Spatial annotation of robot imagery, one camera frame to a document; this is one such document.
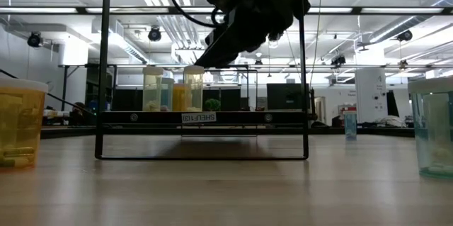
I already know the small pale yellow pill bottle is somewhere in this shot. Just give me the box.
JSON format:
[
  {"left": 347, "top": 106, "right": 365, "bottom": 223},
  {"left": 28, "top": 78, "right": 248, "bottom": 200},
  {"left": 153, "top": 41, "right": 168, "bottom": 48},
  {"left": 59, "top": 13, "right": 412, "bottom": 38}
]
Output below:
[{"left": 183, "top": 64, "right": 206, "bottom": 113}]

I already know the medium amber pill bottle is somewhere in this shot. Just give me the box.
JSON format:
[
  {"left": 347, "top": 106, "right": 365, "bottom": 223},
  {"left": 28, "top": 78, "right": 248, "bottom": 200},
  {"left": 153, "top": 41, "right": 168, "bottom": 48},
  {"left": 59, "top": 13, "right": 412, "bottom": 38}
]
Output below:
[{"left": 172, "top": 83, "right": 188, "bottom": 113}]

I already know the small pale green pill bottle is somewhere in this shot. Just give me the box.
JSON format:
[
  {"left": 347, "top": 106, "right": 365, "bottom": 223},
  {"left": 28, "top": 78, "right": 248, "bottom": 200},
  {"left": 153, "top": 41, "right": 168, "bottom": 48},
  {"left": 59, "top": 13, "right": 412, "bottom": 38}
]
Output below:
[{"left": 142, "top": 65, "right": 164, "bottom": 113}]

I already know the large amber pill bottle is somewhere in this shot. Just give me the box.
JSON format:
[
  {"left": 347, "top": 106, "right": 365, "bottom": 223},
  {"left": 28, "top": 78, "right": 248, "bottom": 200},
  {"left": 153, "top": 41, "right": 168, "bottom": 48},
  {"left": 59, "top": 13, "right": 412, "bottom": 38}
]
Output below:
[{"left": 0, "top": 78, "right": 50, "bottom": 169}]

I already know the black background monitor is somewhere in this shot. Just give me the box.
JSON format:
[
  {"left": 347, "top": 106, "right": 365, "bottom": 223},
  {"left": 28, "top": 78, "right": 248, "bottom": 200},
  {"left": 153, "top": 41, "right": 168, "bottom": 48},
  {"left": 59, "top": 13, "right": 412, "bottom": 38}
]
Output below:
[{"left": 266, "top": 83, "right": 311, "bottom": 112}]

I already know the small green plant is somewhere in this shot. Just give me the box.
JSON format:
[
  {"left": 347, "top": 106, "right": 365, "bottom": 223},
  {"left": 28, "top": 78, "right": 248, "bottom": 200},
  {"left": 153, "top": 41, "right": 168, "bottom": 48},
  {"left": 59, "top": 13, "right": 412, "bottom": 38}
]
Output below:
[{"left": 205, "top": 98, "right": 222, "bottom": 113}]

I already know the clear acrylic tray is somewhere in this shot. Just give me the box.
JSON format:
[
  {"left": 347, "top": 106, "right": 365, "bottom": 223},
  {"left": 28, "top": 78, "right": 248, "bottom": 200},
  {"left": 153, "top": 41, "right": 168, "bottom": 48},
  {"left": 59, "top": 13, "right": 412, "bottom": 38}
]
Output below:
[{"left": 93, "top": 0, "right": 309, "bottom": 161}]

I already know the long ceiling strip light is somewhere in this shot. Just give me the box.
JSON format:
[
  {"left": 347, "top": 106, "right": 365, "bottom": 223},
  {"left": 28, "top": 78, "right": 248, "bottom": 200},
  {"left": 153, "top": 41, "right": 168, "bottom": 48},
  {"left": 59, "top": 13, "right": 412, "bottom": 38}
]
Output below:
[{"left": 0, "top": 6, "right": 453, "bottom": 16}]

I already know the white cabinet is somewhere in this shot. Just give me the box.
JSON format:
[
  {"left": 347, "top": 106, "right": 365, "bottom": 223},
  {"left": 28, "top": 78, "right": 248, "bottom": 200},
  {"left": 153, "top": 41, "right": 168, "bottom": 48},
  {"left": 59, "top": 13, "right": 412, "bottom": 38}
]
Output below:
[{"left": 355, "top": 67, "right": 387, "bottom": 125}]

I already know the small blue pill bottle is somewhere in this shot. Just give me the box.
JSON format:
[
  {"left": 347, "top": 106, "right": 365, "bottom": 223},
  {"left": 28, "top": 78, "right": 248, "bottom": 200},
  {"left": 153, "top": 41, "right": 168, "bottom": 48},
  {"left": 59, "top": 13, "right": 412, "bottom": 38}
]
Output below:
[{"left": 343, "top": 111, "right": 358, "bottom": 141}]

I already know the white ceiling unit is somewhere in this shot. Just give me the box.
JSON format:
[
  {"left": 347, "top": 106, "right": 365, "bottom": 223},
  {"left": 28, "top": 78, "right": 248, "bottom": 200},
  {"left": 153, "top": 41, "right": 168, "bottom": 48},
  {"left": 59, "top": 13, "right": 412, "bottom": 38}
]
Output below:
[{"left": 58, "top": 36, "right": 89, "bottom": 67}]

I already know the white cloth pile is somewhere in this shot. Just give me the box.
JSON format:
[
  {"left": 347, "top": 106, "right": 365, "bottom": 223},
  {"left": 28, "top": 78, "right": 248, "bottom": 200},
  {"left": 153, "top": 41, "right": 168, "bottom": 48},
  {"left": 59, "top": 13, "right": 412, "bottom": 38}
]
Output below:
[{"left": 374, "top": 115, "right": 408, "bottom": 128}]

